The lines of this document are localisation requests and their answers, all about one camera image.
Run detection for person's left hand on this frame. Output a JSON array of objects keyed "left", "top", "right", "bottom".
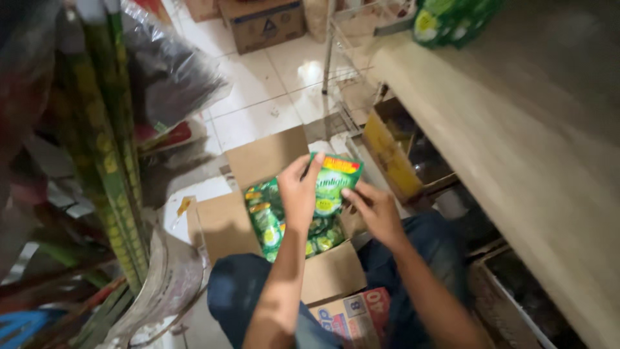
[{"left": 276, "top": 152, "right": 326, "bottom": 233}]

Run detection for person's right hand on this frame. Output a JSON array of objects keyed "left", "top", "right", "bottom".
[{"left": 341, "top": 181, "right": 410, "bottom": 249}]

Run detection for green soap refill pouch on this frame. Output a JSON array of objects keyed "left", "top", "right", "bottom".
[{"left": 308, "top": 152, "right": 364, "bottom": 218}]

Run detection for pile of green soap pouches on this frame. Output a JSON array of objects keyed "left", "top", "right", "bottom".
[{"left": 243, "top": 177, "right": 346, "bottom": 263}]

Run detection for open brown cardboard carton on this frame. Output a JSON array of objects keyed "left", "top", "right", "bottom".
[{"left": 187, "top": 125, "right": 369, "bottom": 307}]

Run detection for yellow brown open carton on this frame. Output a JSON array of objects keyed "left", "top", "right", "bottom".
[{"left": 361, "top": 97, "right": 458, "bottom": 204}]

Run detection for printed red blue carton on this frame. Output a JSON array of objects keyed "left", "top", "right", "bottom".
[{"left": 309, "top": 287, "right": 392, "bottom": 349}]

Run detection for person's dark blue trousers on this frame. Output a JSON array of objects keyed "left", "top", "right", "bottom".
[{"left": 207, "top": 209, "right": 470, "bottom": 349}]

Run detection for wooden crate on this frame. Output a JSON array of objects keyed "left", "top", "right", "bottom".
[{"left": 467, "top": 245, "right": 589, "bottom": 349}]

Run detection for wooden shelf counter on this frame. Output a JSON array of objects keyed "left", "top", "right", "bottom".
[{"left": 367, "top": 0, "right": 620, "bottom": 349}]

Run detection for white woven sack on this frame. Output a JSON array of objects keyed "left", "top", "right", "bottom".
[{"left": 97, "top": 228, "right": 206, "bottom": 349}]

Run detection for closed brown cardboard box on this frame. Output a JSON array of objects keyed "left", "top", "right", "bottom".
[{"left": 219, "top": 0, "right": 307, "bottom": 55}]

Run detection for black plastic wrapped bundle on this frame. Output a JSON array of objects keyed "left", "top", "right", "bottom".
[{"left": 121, "top": 0, "right": 232, "bottom": 141}]

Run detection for green yellow wrapped brooms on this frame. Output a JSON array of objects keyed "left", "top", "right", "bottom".
[{"left": 53, "top": 0, "right": 152, "bottom": 295}]

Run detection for stack of green packets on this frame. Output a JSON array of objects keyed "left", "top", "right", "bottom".
[{"left": 413, "top": 0, "right": 504, "bottom": 50}]

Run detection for white wire rack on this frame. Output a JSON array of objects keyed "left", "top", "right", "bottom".
[{"left": 322, "top": 0, "right": 417, "bottom": 134}]

